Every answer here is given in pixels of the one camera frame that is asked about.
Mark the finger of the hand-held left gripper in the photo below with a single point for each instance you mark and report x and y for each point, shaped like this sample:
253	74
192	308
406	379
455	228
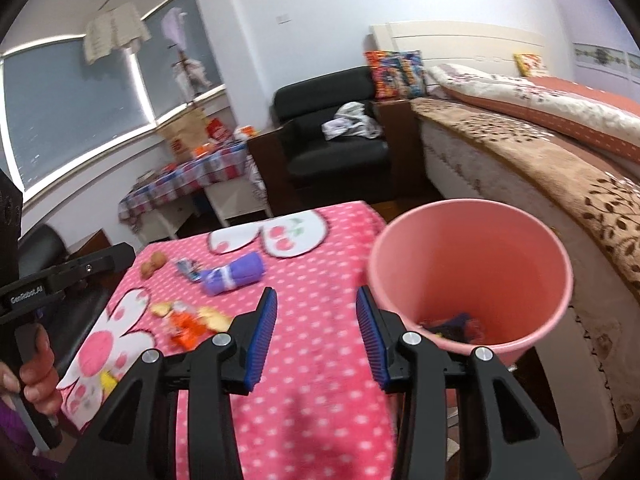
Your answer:
100	265

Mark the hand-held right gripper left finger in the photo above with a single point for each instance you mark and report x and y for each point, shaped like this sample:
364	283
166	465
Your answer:
262	340

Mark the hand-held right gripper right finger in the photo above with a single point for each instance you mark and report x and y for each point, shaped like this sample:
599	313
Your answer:
370	340

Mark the yellow wrapper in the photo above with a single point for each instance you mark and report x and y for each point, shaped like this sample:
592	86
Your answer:
162	309
215	317

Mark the purple face mask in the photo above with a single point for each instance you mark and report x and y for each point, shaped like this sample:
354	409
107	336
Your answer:
232	272

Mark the orange wrapper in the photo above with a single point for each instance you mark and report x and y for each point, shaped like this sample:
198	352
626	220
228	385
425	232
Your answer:
187	327

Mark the blue foam net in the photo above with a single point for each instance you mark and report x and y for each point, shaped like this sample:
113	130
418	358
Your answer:
452	321

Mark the blue patterned wrapper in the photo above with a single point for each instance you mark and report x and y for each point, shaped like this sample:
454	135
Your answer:
187	267

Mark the black foam net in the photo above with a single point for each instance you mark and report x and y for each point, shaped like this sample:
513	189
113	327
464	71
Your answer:
457	336

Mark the red foam net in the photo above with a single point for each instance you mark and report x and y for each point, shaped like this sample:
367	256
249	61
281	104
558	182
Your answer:
478	331

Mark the golden snack wrapper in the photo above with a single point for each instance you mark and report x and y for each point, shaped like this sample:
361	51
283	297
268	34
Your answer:
107	380

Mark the pink plastic bucket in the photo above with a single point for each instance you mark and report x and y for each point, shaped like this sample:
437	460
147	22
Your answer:
470	260

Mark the person's left forearm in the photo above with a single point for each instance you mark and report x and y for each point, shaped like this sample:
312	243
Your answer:
12	435

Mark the person's left hand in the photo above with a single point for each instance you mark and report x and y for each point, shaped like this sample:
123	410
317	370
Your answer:
42	380

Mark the white cabinet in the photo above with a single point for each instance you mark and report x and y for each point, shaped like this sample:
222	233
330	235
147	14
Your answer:
235	200
165	215

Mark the pink polka-dot blanket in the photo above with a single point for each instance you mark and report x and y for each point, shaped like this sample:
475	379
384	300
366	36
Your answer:
310	410

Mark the checked tablecloth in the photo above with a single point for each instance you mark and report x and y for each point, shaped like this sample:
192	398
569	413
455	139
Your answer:
190	175

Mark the grey window blind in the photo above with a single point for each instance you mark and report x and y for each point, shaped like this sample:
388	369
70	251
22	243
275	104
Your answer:
70	110
160	75

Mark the small orange box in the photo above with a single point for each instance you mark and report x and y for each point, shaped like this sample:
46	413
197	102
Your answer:
202	150

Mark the brown paper bag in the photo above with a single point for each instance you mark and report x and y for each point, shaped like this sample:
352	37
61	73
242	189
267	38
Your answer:
185	132

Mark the red gift bag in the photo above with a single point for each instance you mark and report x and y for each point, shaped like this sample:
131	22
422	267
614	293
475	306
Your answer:
216	130

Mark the wooden coat rack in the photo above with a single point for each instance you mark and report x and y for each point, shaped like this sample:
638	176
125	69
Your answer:
186	90

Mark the white orange box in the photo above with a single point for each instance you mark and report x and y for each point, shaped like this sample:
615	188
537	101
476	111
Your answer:
245	132

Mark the pale garment on rack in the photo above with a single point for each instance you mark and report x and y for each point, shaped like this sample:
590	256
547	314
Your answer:
195	72

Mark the white grey crumpled clothes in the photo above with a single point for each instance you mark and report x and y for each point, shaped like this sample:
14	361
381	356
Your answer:
350	122

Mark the cream hanging garment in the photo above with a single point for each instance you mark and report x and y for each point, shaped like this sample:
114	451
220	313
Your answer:
112	30

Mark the lilac hanging garment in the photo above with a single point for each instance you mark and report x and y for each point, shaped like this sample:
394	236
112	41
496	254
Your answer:
172	25

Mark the colourful patterned pillow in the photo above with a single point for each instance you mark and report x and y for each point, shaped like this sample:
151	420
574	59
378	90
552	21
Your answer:
397	75

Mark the floral pink quilt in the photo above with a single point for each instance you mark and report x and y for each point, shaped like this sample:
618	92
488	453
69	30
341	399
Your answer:
540	100

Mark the cream bed headboard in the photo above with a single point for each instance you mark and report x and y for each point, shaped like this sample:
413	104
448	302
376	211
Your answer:
460	45

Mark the yellow patterned pillow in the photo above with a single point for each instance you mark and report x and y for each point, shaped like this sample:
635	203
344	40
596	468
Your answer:
530	64

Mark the lilac sliding-door wardrobe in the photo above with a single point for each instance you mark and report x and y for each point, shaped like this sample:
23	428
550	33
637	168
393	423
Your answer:
600	35

